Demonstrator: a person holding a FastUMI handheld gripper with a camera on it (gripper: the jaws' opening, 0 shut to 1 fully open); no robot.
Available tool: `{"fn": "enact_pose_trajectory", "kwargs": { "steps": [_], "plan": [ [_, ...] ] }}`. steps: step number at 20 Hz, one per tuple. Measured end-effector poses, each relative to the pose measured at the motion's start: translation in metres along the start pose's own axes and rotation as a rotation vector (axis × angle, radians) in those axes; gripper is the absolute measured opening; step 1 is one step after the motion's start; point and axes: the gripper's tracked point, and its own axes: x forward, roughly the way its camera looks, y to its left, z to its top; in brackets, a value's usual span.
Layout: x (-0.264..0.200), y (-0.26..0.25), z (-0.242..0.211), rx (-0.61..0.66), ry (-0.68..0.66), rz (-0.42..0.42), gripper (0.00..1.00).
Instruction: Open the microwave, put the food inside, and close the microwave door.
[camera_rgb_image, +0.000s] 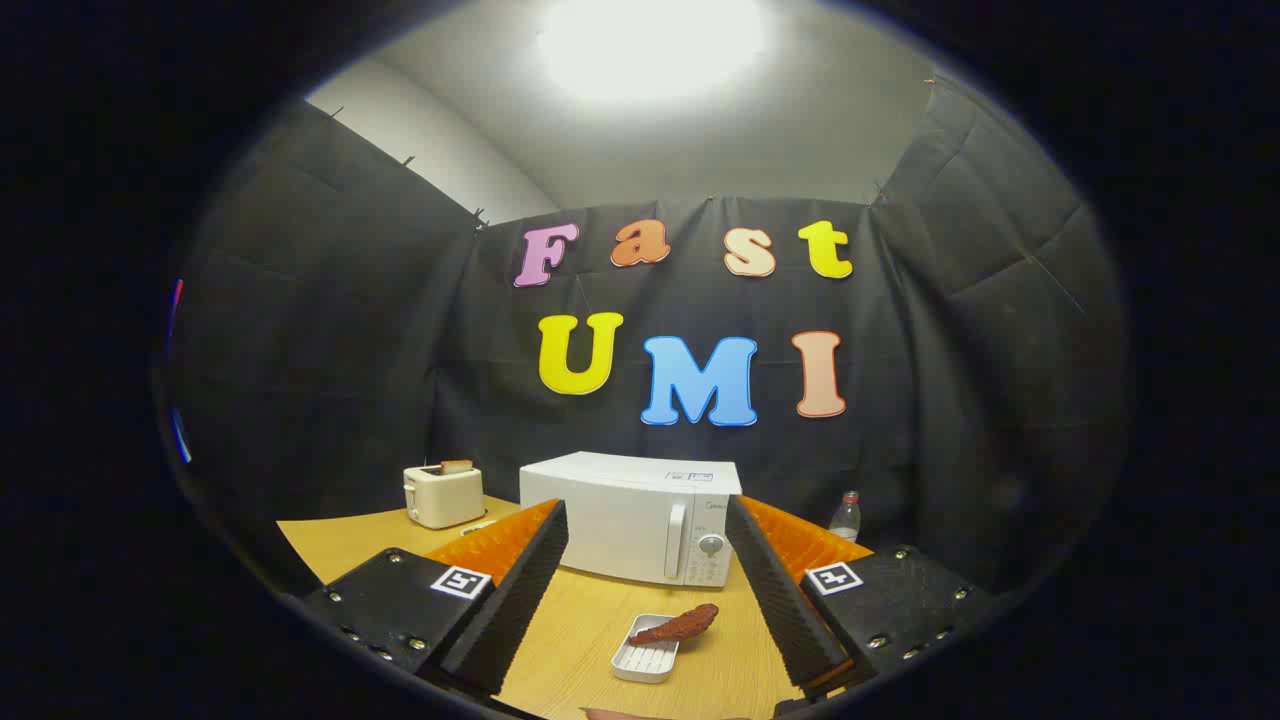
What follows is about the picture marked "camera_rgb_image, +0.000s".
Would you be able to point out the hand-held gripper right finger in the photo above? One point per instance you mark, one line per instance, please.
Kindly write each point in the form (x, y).
(780, 600)

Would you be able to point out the small white ribbed tray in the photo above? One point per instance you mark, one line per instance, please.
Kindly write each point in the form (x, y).
(645, 662)

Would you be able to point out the clear plastic water bottle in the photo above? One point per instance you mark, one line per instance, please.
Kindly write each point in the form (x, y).
(846, 520)

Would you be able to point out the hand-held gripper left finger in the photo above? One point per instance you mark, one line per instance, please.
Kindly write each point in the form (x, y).
(520, 600)

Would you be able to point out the white toaster oven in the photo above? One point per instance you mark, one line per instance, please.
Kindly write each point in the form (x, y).
(610, 520)

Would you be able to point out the cream pop-up toaster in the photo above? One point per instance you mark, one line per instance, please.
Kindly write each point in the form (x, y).
(440, 497)

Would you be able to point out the reddish brown meat piece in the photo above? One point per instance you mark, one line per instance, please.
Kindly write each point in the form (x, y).
(680, 626)

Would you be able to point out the toast bread slice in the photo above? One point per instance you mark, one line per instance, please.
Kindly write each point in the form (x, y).
(457, 467)

